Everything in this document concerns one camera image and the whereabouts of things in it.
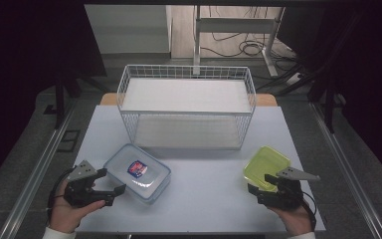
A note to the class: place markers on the black curtain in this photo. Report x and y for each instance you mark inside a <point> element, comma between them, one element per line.
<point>16,66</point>
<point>378,83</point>

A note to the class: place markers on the green lidded food container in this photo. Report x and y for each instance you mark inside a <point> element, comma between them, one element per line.
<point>265,164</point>

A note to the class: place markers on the clear food container blue rim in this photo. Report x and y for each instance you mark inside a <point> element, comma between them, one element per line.
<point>139,172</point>

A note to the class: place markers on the black stand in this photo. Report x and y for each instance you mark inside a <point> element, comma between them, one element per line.
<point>328,106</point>
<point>59,99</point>

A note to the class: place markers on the white metal desk frame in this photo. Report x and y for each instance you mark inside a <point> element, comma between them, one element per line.
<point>235,25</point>

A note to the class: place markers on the person's right hand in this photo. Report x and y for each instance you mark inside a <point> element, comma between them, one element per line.
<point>298,220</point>

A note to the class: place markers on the wooden table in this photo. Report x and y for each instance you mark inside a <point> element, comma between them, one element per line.
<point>107,99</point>

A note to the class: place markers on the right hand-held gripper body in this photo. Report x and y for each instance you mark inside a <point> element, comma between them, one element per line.
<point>288,194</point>

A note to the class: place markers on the white cabinet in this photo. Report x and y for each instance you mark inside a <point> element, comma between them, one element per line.
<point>126,30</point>

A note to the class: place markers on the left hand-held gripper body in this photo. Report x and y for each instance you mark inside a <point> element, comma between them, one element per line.
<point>79,191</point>

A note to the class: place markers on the white power strip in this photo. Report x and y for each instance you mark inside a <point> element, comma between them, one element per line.
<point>294,79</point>

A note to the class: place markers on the metal floor rail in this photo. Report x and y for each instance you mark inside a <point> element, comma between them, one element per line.
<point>348,172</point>
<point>36,172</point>

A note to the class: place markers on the black floor frame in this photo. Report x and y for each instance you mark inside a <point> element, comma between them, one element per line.
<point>69,141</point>

